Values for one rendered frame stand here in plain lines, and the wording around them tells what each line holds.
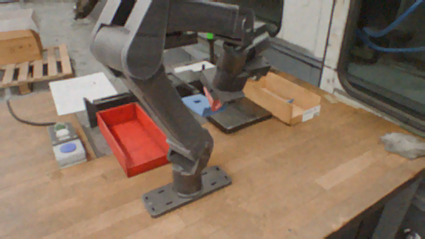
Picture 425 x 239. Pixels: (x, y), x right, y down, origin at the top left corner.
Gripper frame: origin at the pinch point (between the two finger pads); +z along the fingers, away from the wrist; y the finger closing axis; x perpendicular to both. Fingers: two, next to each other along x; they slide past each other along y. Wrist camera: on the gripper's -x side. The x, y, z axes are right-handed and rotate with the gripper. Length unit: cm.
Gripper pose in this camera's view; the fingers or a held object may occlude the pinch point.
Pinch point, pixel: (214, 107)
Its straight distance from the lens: 78.4
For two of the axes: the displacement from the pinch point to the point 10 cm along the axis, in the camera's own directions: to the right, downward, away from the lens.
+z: -2.2, 6.1, 7.6
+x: -8.6, 2.4, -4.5
